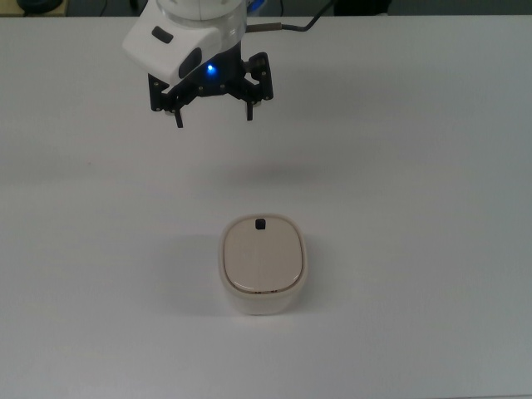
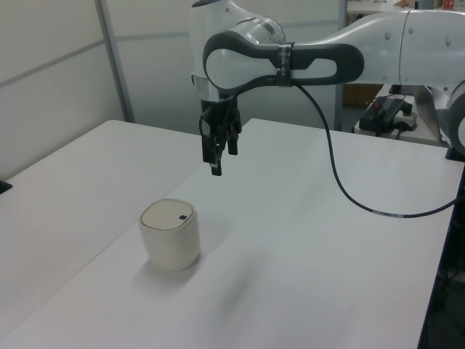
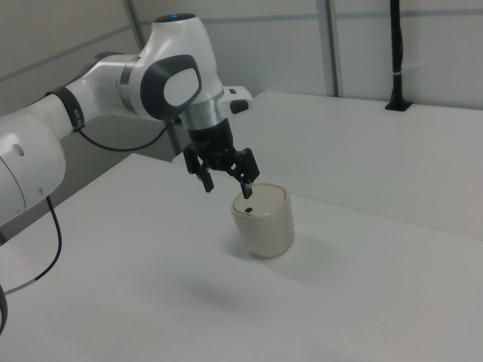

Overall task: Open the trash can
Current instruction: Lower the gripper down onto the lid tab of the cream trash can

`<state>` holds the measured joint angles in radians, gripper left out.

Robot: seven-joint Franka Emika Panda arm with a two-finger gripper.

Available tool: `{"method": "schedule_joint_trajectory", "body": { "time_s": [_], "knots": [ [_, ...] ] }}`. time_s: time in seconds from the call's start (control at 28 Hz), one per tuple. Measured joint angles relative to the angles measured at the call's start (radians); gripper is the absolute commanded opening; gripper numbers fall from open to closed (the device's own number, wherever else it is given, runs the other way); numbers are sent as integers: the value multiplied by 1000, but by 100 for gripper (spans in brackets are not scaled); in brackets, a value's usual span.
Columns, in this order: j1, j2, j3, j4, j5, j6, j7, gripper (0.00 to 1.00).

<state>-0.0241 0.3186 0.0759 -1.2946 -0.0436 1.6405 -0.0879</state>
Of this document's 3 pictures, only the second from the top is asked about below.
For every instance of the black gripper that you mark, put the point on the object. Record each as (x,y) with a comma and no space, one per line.
(218,116)

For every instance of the beige trash can lid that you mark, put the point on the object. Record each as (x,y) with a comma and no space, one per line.
(165,215)

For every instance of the small white trash can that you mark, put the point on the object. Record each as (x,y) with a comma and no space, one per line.
(170,247)

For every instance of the brown cardboard box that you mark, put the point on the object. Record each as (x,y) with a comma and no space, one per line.
(359,95)

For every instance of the black power supply box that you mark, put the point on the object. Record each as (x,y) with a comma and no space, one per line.
(378,115)

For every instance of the grey emergency stop button box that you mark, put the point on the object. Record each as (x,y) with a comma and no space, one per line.
(407,118)

